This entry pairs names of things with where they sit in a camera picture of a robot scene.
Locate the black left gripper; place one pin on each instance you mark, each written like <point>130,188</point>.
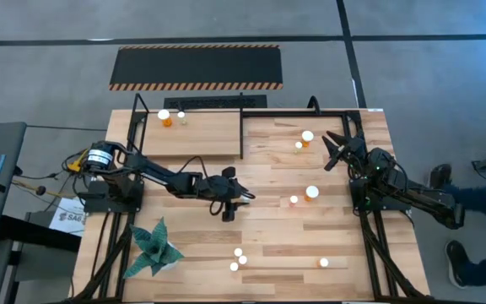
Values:
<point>222,188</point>

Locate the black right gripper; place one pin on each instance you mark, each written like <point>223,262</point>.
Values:
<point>352,148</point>

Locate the small yellow medicine bottle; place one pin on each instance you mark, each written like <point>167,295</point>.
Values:
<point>248,196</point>
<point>298,145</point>
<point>181,114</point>

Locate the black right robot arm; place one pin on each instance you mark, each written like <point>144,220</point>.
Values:
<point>428,202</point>

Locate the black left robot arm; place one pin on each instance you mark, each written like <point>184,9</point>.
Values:
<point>158,175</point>

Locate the small white corner label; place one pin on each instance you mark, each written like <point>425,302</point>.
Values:
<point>376,110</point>

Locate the black floor tape strip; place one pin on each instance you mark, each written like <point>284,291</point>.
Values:
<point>226,40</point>
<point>352,63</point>

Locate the green potted artificial plant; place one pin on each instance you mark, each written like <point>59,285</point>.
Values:
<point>155,249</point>

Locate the hazard-striped black floor mat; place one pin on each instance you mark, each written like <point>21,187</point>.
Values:
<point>196,67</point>

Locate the white printed paper sheet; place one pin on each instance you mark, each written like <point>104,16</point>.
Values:
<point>68,219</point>

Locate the black bench bar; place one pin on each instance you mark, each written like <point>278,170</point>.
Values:
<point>36,234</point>

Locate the grey side cart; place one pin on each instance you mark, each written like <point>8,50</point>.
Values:
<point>11,143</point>

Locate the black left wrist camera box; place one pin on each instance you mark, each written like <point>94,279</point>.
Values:
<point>228,212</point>

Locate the black aluminium rig frame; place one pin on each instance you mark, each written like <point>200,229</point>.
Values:
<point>289,113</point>

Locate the thin black shelf frame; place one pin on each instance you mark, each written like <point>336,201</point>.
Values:
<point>241,126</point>

